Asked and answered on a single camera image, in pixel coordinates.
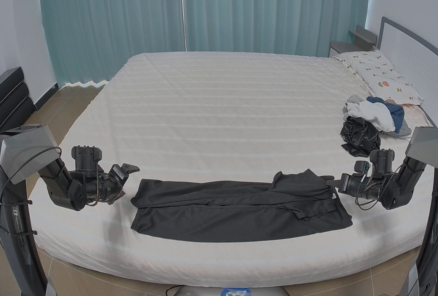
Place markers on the shiny black garment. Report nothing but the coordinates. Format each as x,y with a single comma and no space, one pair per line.
359,137

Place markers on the bed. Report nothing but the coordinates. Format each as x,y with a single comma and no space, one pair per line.
222,110

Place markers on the black chest of drawers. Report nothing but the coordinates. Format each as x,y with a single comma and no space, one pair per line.
15,99

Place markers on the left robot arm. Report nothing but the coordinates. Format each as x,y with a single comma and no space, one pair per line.
27,147

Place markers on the white printed pillow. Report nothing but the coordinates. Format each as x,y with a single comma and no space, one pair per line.
379,77

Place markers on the grey bedside table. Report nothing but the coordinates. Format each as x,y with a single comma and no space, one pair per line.
354,43

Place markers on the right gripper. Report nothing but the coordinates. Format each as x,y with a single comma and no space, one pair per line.
354,183

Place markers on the pile of clothes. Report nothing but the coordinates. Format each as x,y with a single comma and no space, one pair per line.
376,115

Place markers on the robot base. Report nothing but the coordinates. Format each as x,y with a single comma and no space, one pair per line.
205,291

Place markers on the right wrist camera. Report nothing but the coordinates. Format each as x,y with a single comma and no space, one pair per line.
362,167

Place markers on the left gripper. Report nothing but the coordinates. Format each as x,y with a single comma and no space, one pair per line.
114,178

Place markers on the black T-shirt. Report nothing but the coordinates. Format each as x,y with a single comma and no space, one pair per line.
239,219

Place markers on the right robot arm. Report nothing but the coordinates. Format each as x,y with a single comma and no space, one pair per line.
422,147

